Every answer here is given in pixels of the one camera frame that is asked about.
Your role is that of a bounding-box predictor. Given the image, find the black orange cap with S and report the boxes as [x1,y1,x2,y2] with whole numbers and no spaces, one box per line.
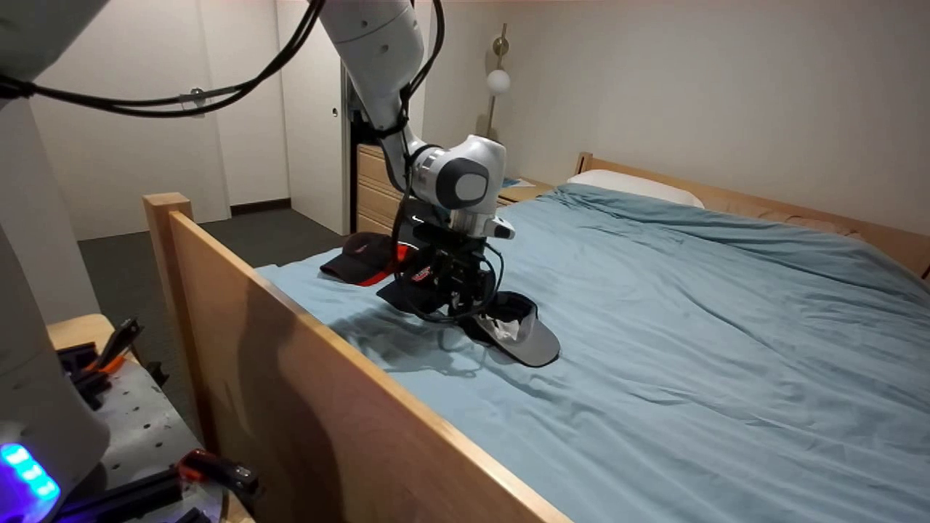
[315,229,419,291]

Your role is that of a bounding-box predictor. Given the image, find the black bar tool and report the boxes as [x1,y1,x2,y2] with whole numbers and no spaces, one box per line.
[54,467,185,523]

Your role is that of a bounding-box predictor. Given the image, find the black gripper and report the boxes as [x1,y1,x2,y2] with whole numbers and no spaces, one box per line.
[410,223,501,325]

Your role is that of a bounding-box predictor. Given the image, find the wall lamp with globe bulb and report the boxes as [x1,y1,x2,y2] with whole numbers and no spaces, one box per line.
[475,23,513,147]

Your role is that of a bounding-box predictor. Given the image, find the wooden nightstand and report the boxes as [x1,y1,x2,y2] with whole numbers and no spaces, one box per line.
[496,174,554,209]

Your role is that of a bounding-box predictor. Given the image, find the wooden bed frame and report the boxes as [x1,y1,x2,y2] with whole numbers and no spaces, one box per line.
[142,152,930,523]

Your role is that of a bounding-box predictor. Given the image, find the red black hand tool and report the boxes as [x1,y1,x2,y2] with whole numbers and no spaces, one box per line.
[172,448,262,499]

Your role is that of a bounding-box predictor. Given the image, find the orange handled pliers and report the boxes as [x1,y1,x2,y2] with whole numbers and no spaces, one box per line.
[73,317,144,389]

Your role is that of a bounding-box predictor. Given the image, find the wooden drawer dresser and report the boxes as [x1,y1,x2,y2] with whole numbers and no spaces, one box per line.
[353,143,407,238]

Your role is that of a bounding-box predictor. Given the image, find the white pillow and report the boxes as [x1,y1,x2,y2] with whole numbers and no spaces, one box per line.
[562,169,706,213]

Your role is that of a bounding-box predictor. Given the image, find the white door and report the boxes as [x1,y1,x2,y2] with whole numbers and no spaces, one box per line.
[38,0,231,245]

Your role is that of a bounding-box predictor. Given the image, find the black cap with red-white logo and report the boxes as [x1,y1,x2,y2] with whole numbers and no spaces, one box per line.
[455,287,562,373]

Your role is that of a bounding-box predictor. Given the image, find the light blue bed sheet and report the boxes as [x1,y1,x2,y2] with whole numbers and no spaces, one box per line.
[254,182,930,523]

